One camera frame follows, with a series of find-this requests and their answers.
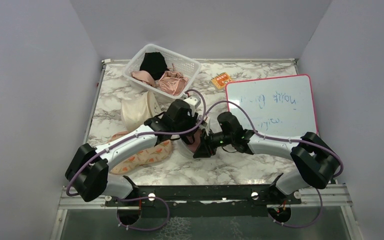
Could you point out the beige bra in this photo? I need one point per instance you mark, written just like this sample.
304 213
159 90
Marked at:
144 77

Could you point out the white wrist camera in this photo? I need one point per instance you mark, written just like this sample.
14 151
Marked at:
206 124
194 102

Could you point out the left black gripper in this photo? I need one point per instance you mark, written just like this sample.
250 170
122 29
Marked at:
191 119

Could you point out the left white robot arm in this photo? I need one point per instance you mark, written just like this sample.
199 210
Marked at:
89 171

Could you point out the dusty pink black-trimmed bra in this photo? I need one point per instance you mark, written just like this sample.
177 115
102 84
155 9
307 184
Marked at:
192 142

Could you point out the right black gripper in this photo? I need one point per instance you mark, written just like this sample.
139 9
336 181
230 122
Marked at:
202 151

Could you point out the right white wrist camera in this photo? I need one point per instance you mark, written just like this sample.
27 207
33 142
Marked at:
206 124

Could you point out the cream cylindrical laundry bag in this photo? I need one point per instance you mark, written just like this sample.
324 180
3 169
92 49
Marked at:
134 112

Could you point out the pink framed whiteboard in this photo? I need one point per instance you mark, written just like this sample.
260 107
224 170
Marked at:
281 106

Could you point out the orange card pack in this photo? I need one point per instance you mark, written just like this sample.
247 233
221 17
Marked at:
221 80

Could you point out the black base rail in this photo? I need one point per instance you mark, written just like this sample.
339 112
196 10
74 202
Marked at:
195 201

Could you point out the white plastic basket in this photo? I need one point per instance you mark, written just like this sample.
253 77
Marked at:
189 67

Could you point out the pink satin bra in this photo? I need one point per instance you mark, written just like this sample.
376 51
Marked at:
172 82

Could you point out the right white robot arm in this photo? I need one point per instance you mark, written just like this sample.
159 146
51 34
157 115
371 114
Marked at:
315 162

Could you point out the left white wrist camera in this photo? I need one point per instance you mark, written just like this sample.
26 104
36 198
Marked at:
194 102

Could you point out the black garment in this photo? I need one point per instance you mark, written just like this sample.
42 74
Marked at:
154 63

